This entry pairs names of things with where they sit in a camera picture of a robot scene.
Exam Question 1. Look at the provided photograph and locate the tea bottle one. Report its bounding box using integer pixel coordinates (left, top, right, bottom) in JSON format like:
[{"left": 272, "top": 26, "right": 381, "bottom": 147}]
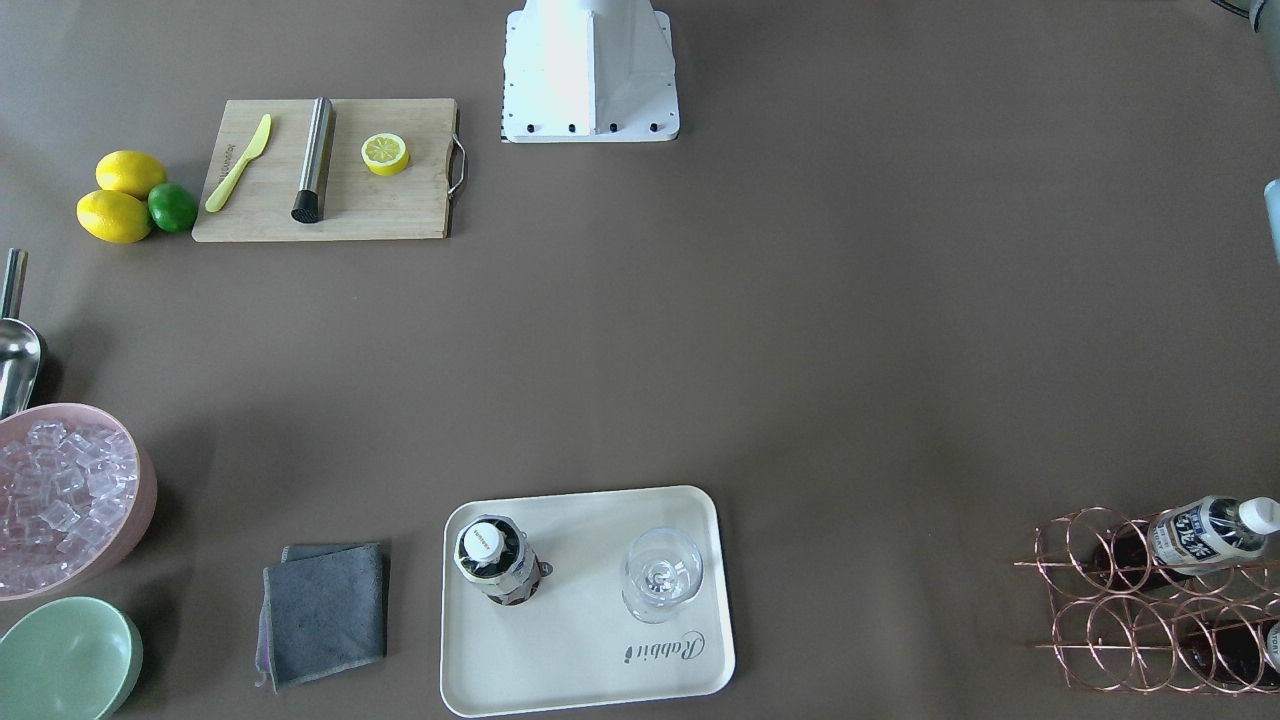
[{"left": 453, "top": 515, "right": 554, "bottom": 607}]

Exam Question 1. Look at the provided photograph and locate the copper wire bottle basket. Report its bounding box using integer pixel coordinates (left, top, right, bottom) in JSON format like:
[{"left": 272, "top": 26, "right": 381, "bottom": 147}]
[{"left": 1021, "top": 507, "right": 1277, "bottom": 696}]

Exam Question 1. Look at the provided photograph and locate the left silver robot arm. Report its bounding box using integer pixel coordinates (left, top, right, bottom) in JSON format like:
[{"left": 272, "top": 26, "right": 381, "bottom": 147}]
[{"left": 1262, "top": 178, "right": 1280, "bottom": 260}]

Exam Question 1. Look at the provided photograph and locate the tea bottle two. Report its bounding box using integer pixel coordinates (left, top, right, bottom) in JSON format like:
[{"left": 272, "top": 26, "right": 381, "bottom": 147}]
[{"left": 1091, "top": 496, "right": 1279, "bottom": 592}]

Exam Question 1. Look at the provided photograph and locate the tea bottle three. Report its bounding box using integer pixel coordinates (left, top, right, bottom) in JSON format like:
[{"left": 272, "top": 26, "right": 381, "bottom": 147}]
[{"left": 1180, "top": 618, "right": 1279, "bottom": 691}]

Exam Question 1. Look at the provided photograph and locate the clear wine glass on tray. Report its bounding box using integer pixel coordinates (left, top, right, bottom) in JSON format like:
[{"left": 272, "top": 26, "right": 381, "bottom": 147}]
[{"left": 620, "top": 527, "right": 705, "bottom": 624}]

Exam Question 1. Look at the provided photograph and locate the bamboo cutting board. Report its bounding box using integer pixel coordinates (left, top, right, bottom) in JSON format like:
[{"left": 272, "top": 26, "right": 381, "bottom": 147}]
[{"left": 191, "top": 97, "right": 466, "bottom": 243}]

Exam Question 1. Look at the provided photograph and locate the white rabbit tray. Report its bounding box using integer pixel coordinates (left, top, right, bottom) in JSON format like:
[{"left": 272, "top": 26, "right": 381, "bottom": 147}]
[{"left": 439, "top": 486, "right": 736, "bottom": 717}]

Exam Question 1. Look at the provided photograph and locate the lemon half slice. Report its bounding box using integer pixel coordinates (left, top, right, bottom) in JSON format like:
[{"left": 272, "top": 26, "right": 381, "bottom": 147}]
[{"left": 360, "top": 133, "right": 410, "bottom": 177}]

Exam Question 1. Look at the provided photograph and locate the steel muddler rod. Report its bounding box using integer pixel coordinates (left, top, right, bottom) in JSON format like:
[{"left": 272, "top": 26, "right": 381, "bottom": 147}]
[{"left": 291, "top": 97, "right": 335, "bottom": 224}]

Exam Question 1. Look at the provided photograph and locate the grey folded cloth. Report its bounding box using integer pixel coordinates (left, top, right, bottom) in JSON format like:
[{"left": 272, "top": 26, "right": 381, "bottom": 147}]
[{"left": 255, "top": 542, "right": 389, "bottom": 692}]

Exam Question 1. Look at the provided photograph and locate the yellow plastic knife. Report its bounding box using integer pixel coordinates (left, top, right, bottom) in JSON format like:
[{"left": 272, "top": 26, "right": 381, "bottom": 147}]
[{"left": 204, "top": 114, "right": 273, "bottom": 213}]

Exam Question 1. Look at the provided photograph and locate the green lime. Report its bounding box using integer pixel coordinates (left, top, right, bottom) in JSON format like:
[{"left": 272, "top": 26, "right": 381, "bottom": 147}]
[{"left": 146, "top": 183, "right": 198, "bottom": 233}]

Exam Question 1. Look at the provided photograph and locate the whole yellow lemon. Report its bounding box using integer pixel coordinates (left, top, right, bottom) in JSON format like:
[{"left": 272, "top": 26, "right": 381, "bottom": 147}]
[
  {"left": 76, "top": 190, "right": 152, "bottom": 243},
  {"left": 95, "top": 150, "right": 168, "bottom": 200}
]

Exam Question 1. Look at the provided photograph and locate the pink bowl of ice cubes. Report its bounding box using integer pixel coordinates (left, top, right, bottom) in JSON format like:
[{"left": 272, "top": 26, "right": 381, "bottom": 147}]
[{"left": 1, "top": 404, "right": 157, "bottom": 602}]

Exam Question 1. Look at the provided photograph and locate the steel ice scoop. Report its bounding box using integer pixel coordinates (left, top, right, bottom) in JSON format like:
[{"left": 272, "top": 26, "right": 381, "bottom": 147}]
[{"left": 1, "top": 249, "right": 44, "bottom": 419}]

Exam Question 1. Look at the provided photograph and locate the green empty bowl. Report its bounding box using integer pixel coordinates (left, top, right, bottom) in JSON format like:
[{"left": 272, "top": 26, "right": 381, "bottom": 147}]
[{"left": 1, "top": 596, "right": 143, "bottom": 719}]

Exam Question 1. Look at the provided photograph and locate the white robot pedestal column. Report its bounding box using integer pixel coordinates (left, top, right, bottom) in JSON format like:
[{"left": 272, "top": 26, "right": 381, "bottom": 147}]
[{"left": 500, "top": 1, "right": 681, "bottom": 143}]

